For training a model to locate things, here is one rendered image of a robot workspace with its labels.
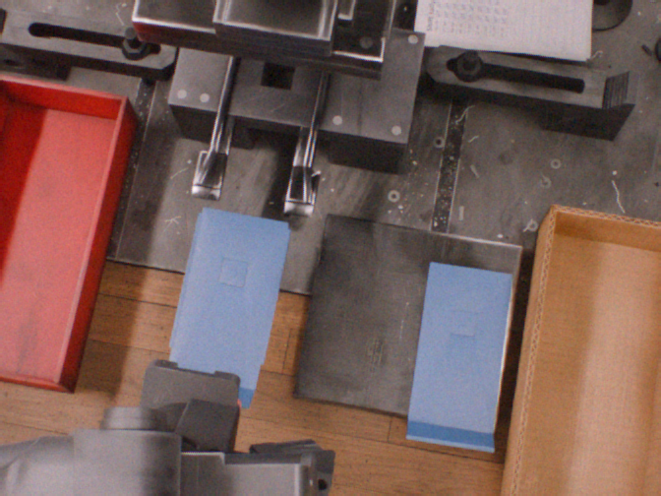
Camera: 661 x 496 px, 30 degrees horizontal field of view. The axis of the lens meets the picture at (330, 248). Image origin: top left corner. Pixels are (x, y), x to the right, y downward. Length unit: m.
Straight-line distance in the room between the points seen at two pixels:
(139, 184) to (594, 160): 0.40
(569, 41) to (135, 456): 0.58
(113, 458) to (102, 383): 0.38
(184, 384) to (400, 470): 0.26
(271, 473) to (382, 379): 0.31
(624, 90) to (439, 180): 0.18
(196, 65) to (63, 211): 0.18
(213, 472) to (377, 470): 0.32
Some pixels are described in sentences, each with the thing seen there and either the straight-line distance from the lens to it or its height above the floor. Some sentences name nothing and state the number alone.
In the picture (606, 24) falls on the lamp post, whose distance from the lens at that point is 1.17.
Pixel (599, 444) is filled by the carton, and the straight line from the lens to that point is 1.06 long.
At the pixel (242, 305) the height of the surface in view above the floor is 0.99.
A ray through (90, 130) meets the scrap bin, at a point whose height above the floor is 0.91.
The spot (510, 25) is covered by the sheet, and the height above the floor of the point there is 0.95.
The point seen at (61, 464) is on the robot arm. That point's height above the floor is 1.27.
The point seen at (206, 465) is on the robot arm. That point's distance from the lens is 0.75.
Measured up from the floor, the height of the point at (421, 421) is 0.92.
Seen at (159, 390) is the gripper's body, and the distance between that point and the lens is 0.85.
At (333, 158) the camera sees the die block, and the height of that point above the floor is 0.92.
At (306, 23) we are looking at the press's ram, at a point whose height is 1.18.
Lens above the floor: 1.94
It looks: 75 degrees down
